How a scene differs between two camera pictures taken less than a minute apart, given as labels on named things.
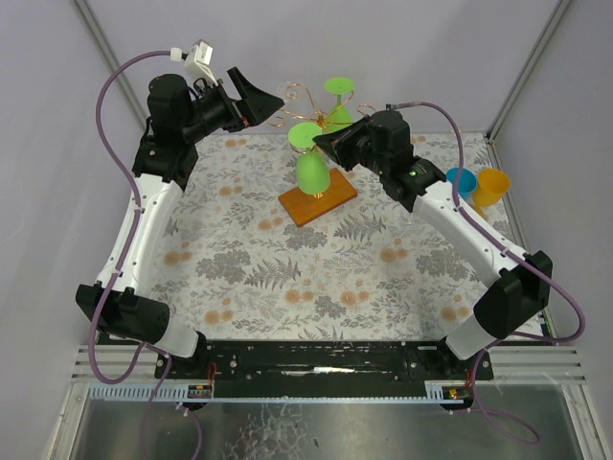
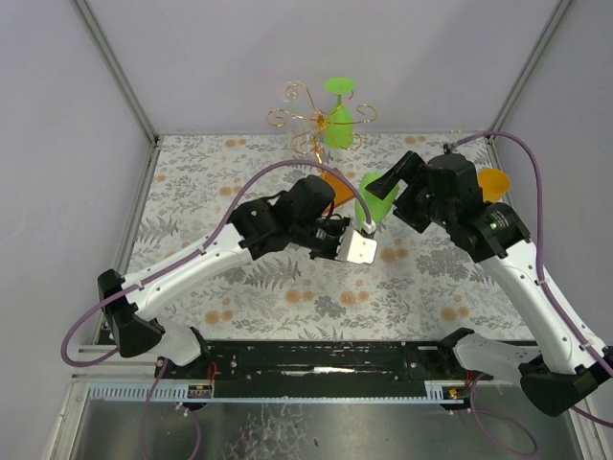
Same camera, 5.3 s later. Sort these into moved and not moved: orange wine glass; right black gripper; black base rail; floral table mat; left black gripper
Moved: right black gripper; left black gripper
Not moved: orange wine glass; black base rail; floral table mat
